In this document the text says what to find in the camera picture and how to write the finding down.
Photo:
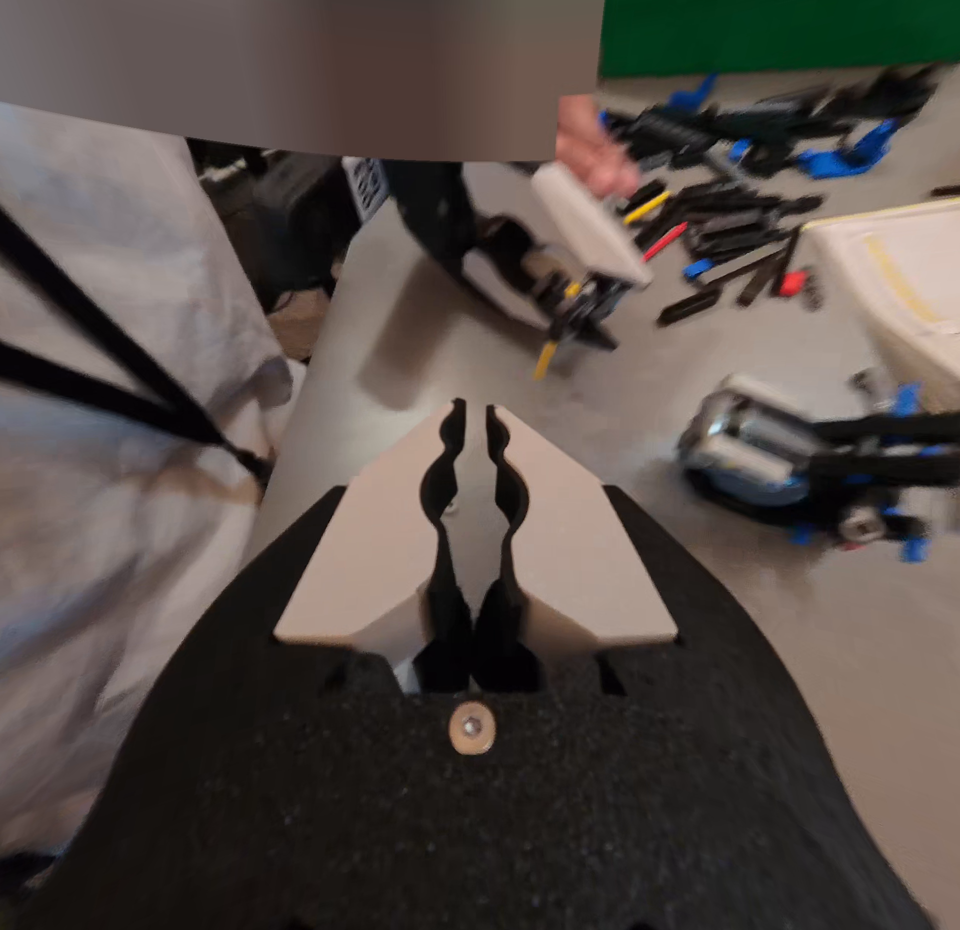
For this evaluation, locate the person's left hand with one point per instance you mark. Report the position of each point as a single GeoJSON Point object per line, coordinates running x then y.
{"type": "Point", "coordinates": [592, 146]}

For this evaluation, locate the lego vehicle with chrome wheel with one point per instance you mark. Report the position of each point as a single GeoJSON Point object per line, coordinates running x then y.
{"type": "Point", "coordinates": [757, 450]}

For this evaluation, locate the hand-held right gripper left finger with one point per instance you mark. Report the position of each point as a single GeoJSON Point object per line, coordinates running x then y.
{"type": "Point", "coordinates": [360, 555]}

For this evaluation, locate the pile of loose lego pieces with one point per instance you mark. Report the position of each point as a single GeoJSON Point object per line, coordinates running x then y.
{"type": "Point", "coordinates": [750, 217]}

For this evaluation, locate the white vented device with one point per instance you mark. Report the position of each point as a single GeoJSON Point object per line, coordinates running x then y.
{"type": "Point", "coordinates": [367, 184]}

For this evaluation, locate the person's white shirt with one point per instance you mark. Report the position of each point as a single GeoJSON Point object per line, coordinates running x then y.
{"type": "Point", "coordinates": [112, 570]}

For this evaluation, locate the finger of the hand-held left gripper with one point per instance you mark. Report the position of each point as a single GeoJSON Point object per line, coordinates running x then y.
{"type": "Point", "coordinates": [592, 225]}

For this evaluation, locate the black lego assembly yellow axle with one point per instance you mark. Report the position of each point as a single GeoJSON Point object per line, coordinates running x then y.
{"type": "Point", "coordinates": [585, 307]}

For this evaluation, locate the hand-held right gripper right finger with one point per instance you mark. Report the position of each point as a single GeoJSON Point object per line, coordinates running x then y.
{"type": "Point", "coordinates": [585, 555]}

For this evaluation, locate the dark equipment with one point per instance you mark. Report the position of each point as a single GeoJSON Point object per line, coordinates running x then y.
{"type": "Point", "coordinates": [285, 210]}

